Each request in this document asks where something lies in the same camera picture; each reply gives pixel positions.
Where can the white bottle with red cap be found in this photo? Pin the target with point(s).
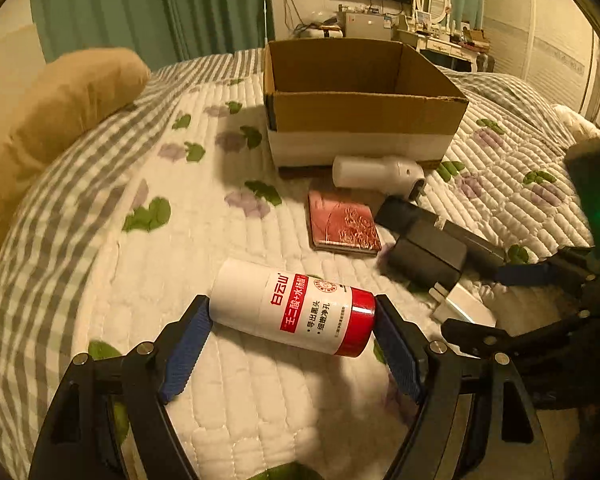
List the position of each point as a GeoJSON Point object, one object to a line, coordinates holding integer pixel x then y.
{"type": "Point", "coordinates": [290, 305]}

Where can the white cylindrical bottle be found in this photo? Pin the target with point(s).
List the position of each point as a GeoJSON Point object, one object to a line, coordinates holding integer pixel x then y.
{"type": "Point", "coordinates": [365, 172]}

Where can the white wardrobe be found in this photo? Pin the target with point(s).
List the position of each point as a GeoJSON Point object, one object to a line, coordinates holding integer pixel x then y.
{"type": "Point", "coordinates": [540, 25]}

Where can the white fluffy blanket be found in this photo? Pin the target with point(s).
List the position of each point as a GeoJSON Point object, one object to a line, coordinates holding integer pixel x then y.
{"type": "Point", "coordinates": [577, 122]}

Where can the floral quilted bed cover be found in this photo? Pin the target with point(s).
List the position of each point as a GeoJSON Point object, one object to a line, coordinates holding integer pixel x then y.
{"type": "Point", "coordinates": [155, 270]}

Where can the black power adapter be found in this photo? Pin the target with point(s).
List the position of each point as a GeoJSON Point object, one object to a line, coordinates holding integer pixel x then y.
{"type": "Point", "coordinates": [427, 255]}

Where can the tan pillow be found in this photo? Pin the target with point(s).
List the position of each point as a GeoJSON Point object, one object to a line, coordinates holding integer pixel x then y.
{"type": "Point", "coordinates": [65, 110]}

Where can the red square book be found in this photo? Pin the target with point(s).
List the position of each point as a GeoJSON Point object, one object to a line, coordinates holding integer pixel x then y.
{"type": "Point", "coordinates": [342, 220]}

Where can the small white charger block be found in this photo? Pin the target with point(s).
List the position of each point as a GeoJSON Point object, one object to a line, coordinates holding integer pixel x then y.
{"type": "Point", "coordinates": [467, 305]}

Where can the white dressing table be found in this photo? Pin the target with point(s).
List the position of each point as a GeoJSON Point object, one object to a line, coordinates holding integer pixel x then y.
{"type": "Point", "coordinates": [442, 45]}

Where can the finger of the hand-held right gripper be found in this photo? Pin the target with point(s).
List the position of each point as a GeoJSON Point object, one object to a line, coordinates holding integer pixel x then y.
{"type": "Point", "coordinates": [525, 275]}
{"type": "Point", "coordinates": [472, 334]}

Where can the cardboard box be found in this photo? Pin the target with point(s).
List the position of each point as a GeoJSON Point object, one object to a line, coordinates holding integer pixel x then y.
{"type": "Point", "coordinates": [355, 145]}

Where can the long black box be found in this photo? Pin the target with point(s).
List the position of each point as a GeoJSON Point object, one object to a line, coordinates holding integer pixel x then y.
{"type": "Point", "coordinates": [480, 247]}

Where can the grey box appliance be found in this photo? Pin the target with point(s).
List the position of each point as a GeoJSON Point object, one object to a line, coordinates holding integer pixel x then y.
{"type": "Point", "coordinates": [367, 26]}

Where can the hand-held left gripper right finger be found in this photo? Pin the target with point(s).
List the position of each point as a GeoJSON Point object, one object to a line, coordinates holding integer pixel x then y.
{"type": "Point", "coordinates": [401, 357]}

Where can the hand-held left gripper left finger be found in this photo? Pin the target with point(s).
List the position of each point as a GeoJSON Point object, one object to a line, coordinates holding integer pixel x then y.
{"type": "Point", "coordinates": [186, 352]}

